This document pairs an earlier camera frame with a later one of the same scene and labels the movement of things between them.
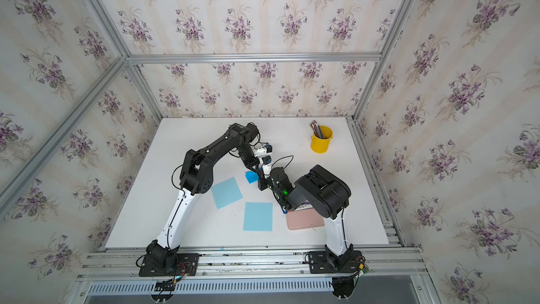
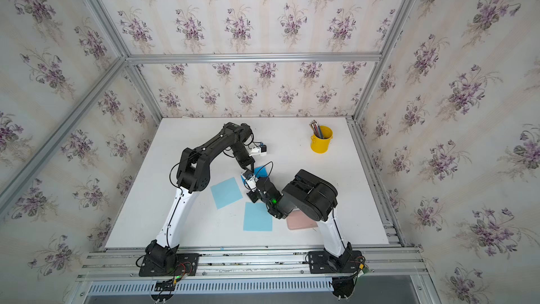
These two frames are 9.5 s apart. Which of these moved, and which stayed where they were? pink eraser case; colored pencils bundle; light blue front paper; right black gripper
Moved: right black gripper
Stayed: light blue front paper; pink eraser case; colored pencils bundle
